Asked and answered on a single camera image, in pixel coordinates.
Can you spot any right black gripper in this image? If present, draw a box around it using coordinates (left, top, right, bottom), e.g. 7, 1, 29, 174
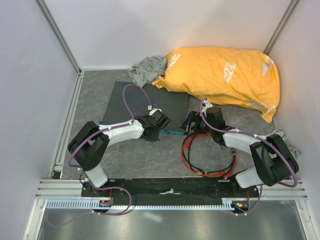
179, 110, 214, 134

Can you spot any dark grey network switch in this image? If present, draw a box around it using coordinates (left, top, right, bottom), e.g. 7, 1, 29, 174
100, 81, 189, 136

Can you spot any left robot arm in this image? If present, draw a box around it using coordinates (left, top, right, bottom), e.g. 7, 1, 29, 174
67, 110, 171, 197

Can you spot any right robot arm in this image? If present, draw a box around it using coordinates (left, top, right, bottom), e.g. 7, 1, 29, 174
180, 106, 299, 197

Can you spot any grey cloth at back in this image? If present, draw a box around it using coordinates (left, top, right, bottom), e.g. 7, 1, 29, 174
127, 55, 167, 88

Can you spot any grey cloth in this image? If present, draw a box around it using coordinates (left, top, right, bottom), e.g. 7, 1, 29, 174
268, 127, 303, 162
127, 55, 167, 88

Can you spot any yellow printed fabric bag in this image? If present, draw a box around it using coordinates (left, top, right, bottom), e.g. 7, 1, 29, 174
153, 46, 280, 123

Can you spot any grey cloth at right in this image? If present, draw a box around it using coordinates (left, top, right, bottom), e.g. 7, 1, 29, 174
268, 127, 303, 162

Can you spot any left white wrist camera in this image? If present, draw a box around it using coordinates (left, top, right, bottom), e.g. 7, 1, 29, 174
149, 108, 163, 119

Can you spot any black ethernet cable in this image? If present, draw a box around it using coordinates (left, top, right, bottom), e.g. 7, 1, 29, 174
182, 134, 236, 177

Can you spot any red ethernet cable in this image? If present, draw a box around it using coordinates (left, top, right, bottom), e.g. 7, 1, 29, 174
180, 133, 237, 180

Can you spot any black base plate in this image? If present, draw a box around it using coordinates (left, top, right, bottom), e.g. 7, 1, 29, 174
81, 177, 260, 206

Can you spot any slotted cable duct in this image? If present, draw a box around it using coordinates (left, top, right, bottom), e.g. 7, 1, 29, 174
46, 198, 249, 211

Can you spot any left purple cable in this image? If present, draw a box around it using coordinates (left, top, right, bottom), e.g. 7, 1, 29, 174
46, 83, 153, 227

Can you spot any purple cable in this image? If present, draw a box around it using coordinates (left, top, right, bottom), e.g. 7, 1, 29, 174
46, 83, 153, 227
199, 97, 299, 218

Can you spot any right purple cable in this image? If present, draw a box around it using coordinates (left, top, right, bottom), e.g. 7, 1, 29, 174
199, 97, 299, 218

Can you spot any aluminium frame rail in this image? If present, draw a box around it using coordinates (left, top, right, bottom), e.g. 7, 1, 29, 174
23, 71, 84, 240

